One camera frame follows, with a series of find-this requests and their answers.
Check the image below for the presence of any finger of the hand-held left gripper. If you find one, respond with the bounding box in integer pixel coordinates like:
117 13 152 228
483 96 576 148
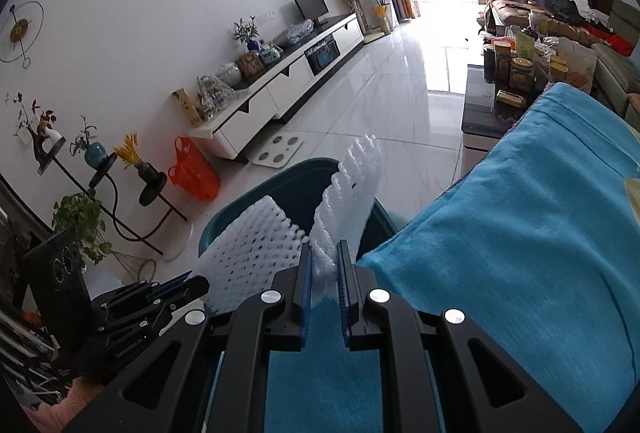
102 280 163 311
146 275 211 315

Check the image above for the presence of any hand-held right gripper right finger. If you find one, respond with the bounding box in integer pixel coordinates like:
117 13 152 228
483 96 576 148
337 239 586 433

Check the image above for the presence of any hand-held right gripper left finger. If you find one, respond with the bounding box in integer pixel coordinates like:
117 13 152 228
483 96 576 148
62 240 313 433

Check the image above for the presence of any white foam net sleeve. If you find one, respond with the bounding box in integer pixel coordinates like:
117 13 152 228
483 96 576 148
200 196 311 315
310 134 383 301

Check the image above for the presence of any teal plastic bin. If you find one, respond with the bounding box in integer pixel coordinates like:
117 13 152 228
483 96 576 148
198 157 401 314

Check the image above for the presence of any person's left forearm pink sleeve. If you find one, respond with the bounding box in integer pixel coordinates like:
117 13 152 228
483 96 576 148
30 375 108 433

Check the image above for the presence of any green leafy potted plant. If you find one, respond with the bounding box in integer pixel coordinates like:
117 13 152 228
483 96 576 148
52 193 114 270

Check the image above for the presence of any black metal plant stand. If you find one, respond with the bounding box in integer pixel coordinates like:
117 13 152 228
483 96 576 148
30 138 193 260

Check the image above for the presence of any orange plastic bag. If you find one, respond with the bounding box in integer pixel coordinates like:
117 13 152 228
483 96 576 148
167 136 221 202

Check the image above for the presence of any dark vase with yellow wheat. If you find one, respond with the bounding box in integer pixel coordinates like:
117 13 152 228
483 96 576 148
114 133 157 187

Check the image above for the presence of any teal vase with plant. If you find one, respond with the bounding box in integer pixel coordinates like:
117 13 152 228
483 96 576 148
70 116 109 169

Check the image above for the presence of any white bathroom scale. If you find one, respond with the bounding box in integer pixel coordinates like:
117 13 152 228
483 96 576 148
251 136 304 169

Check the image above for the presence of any white vase with red flowers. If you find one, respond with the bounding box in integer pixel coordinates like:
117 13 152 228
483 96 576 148
5 90 66 155

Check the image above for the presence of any white TV cabinet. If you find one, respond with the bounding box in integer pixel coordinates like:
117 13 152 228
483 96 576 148
187 12 366 161

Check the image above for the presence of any yellow carton box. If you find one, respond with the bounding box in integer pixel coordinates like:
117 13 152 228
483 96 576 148
172 88 204 127

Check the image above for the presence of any blue towel cloth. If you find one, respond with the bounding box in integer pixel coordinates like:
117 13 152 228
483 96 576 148
215 82 640 433

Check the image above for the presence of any clear bag with ornament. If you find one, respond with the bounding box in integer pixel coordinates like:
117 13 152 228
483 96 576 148
196 74 236 121

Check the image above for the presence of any dark glass coffee table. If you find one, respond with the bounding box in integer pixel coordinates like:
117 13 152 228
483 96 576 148
460 63 527 164

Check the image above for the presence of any brown wooden box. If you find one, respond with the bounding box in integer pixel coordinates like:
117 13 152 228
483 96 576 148
236 50 265 77

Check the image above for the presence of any black appliance in cabinet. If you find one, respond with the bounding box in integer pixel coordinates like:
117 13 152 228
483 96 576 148
304 38 341 75

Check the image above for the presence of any blue and white ceramic jar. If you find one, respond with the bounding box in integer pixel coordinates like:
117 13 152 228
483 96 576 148
259 42 284 65

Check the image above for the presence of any gold tin box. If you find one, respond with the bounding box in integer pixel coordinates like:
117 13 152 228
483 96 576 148
495 90 527 108

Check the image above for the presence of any clear plastic bag with items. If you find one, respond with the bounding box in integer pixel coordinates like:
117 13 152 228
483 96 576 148
285 20 315 42

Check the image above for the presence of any blue vase with green plant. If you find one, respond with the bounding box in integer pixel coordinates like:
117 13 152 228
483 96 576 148
232 16 261 53

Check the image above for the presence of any cluster of food jars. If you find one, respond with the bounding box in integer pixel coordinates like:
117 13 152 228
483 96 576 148
482 8 598 121

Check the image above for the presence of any black monitor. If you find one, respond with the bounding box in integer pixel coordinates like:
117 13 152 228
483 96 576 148
294 0 330 27

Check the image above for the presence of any brown leather sofa seat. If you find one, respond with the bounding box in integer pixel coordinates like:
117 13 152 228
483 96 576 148
487 0 551 39

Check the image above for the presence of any brown paper pouch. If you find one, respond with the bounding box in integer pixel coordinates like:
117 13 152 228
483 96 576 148
557 38 599 95

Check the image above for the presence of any olive green sofa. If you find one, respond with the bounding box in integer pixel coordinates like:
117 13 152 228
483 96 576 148
550 0 640 126

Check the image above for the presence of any black cloth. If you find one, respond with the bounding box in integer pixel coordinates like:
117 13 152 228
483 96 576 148
552 0 581 22

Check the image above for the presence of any red cloth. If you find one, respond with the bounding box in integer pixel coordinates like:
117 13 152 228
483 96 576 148
585 26 634 59

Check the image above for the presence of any white cloth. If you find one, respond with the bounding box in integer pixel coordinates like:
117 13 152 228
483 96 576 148
570 0 609 24

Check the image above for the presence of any round wire wall clock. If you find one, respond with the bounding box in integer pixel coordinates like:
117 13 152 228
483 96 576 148
0 0 46 64

